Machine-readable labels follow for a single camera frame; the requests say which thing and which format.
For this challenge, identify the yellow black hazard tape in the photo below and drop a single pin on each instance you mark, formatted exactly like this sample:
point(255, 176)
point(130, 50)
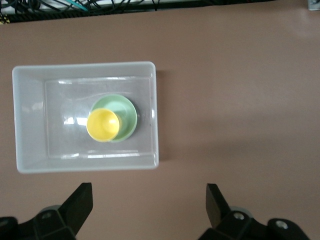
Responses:
point(4, 20)

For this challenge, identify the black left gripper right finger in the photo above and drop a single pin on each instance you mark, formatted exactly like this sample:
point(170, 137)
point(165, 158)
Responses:
point(220, 215)

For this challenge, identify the mint green bowl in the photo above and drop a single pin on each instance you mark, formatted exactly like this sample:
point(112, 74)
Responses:
point(126, 112)

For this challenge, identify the grey metal table bracket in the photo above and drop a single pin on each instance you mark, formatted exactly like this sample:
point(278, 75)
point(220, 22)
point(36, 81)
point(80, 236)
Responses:
point(314, 4)

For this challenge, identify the brown table cover sheet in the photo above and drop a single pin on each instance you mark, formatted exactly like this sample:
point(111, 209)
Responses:
point(237, 100)

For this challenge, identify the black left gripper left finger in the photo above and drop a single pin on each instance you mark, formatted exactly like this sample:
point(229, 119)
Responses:
point(72, 212)

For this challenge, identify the yellow plastic cup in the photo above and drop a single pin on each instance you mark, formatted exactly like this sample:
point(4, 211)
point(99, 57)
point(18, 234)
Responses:
point(102, 125)

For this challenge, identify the clear plastic storage box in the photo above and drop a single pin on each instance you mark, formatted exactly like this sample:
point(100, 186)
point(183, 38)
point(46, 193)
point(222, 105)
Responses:
point(30, 125)

